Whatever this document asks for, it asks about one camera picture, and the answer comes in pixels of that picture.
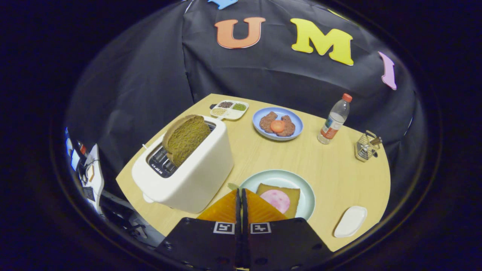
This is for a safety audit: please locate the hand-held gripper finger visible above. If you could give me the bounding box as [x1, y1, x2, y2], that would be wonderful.
[242, 188, 334, 271]
[154, 188, 242, 271]

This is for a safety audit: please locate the brown toasted bread slice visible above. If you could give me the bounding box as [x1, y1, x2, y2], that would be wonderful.
[162, 114, 212, 168]

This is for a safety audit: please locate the pink ham slice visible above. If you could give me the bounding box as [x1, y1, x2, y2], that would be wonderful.
[260, 189, 291, 214]

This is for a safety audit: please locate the toasted bread slice under ham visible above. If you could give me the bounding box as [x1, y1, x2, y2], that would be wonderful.
[256, 183, 301, 219]

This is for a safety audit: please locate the white toaster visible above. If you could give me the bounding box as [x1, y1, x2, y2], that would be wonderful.
[131, 115, 235, 214]

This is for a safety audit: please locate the pale green round plate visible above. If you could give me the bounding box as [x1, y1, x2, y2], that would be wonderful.
[239, 169, 316, 222]

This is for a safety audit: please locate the brown meat patty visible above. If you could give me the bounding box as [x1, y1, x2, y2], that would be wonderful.
[259, 111, 278, 134]
[277, 115, 296, 137]

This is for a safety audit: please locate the white divided seasoning tray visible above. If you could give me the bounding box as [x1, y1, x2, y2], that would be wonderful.
[210, 100, 249, 121]

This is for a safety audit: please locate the small white square plate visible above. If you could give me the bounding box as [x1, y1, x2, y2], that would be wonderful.
[334, 206, 368, 238]

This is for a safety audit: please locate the blue round plate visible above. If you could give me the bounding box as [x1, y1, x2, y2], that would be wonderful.
[252, 107, 304, 142]

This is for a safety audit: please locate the clear plastic bottle red cap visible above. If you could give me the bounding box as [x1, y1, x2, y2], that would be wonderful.
[317, 93, 353, 145]

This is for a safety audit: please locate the wire mesh utensil basket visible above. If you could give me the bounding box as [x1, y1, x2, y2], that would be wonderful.
[354, 130, 383, 163]

